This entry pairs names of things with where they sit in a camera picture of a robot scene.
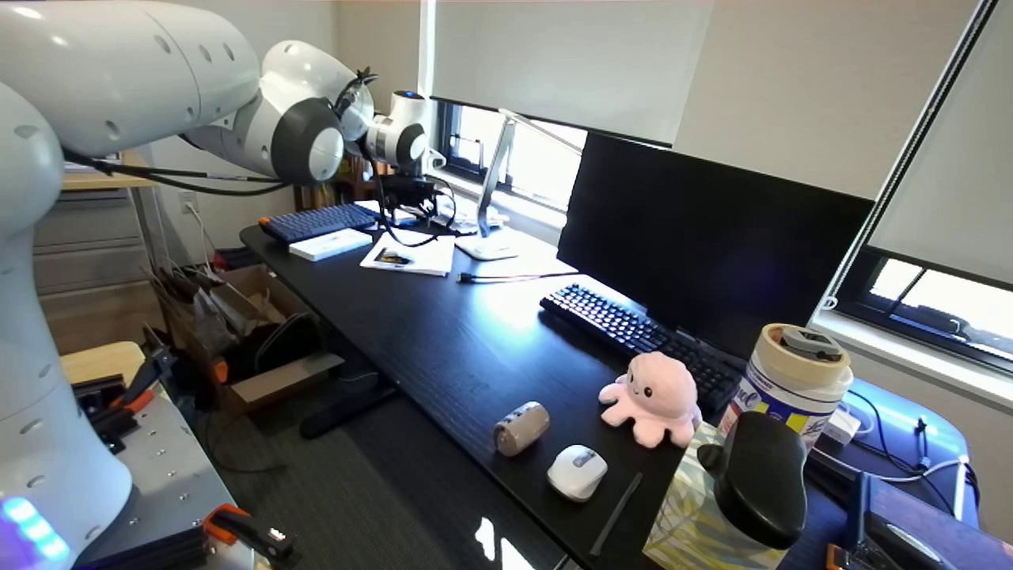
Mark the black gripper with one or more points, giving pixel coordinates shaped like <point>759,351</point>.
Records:
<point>410,191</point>

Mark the large white printed paper sheet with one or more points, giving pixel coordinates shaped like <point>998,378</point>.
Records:
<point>415,262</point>

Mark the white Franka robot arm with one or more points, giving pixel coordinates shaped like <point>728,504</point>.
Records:
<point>105,64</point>

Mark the white desk lamp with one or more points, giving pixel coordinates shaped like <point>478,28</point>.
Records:
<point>491,249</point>

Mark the cardboard box with tools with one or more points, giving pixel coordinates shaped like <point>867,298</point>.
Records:
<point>249,285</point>

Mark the black mechanical keyboard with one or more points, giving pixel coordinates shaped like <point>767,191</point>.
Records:
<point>612,318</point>

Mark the wide white roller blind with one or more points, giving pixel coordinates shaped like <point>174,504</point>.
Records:
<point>572,64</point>

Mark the grey striped cylinder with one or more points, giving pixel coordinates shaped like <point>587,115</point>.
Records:
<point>519,428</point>

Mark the black computer monitor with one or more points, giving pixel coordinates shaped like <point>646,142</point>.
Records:
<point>697,243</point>

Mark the pink octopus plush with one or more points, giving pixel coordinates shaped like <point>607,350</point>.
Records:
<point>652,396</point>

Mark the white computer mouse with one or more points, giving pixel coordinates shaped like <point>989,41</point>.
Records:
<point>577,473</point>

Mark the orange black clamp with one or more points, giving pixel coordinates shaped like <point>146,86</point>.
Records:
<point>249,523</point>
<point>138,396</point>

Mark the wooden block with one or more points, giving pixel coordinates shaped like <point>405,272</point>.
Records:
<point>98,362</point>

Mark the metal robot mounting table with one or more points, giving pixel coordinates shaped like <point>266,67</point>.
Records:
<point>159,464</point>

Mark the black pen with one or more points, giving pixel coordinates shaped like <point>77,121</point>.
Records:
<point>614,514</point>

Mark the patterned tissue box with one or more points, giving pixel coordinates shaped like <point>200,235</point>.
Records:
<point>685,516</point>

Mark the wipes canister with white lid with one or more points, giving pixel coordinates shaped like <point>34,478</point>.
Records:
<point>792,389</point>

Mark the black oval object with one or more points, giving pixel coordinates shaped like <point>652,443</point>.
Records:
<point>762,478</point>

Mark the fabric sofa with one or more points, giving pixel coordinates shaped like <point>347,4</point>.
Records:
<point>919,431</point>

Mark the narrow white roller blind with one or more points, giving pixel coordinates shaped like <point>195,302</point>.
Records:
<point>959,159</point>

